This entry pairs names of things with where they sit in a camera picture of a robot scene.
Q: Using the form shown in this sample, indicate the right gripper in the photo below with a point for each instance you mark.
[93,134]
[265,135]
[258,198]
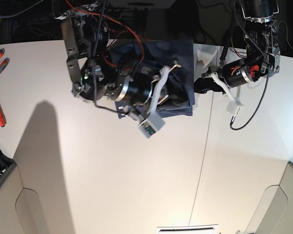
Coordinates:
[176,96]

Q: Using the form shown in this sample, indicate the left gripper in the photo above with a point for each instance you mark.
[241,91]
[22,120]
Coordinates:
[213,80]

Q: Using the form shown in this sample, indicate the blue grey t-shirt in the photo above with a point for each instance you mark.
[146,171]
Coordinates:
[137,69]

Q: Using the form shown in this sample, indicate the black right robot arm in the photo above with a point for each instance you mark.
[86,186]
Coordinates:
[89,34]

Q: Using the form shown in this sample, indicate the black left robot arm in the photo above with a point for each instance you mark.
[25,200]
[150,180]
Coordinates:
[256,19]

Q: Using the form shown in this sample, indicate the grey side panel right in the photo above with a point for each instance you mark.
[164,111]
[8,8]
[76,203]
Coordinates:
[274,213]

